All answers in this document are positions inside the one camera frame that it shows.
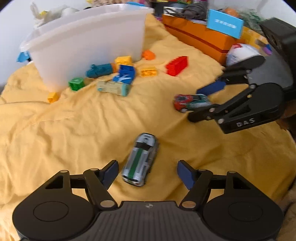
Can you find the yellow cloth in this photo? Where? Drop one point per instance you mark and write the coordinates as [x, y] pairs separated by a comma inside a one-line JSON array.
[[86, 129]]

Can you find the orange brick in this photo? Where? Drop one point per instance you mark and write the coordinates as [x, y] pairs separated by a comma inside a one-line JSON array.
[[148, 55]]

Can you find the white green toy car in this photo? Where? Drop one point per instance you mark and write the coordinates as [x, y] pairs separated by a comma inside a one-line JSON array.
[[140, 160]]

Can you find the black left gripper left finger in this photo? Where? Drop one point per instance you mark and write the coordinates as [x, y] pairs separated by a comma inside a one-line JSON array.
[[98, 182]]

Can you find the green patterned block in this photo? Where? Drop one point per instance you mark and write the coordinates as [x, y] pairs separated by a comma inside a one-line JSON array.
[[76, 83]]

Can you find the white plastic storage bin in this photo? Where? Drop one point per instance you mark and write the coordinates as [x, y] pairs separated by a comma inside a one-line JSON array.
[[66, 48]]

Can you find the blue card box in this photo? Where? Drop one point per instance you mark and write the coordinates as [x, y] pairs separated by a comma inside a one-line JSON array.
[[224, 23]]

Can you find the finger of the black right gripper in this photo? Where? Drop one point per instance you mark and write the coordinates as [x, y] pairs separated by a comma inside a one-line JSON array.
[[234, 74], [205, 113]]

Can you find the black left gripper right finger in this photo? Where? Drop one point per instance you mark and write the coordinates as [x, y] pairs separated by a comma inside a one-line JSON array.
[[198, 184]]

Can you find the dark blue cube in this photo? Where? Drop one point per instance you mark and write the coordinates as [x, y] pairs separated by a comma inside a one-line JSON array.
[[126, 74]]

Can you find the yellow transparent brick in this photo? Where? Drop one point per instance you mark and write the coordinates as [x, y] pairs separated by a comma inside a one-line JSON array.
[[52, 97]]

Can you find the teal toy train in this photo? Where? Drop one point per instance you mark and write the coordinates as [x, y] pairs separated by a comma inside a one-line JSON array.
[[99, 70]]

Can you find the white baby wipes pack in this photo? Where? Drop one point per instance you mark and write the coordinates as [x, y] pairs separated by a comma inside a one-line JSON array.
[[240, 52]]

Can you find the red long brick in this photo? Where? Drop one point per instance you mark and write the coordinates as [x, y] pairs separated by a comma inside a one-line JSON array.
[[176, 66]]

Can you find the yellow open brick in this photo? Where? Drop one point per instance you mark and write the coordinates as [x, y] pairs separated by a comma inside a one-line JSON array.
[[148, 72]]

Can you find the white plush toy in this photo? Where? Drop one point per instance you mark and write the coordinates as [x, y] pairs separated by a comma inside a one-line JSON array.
[[43, 17]]

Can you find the red green toy car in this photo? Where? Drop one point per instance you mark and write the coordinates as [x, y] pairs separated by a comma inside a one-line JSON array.
[[184, 103]]

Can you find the orange box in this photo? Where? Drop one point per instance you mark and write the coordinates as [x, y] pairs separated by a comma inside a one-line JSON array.
[[196, 34]]

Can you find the beige toy train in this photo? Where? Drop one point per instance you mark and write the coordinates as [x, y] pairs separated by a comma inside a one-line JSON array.
[[117, 88]]

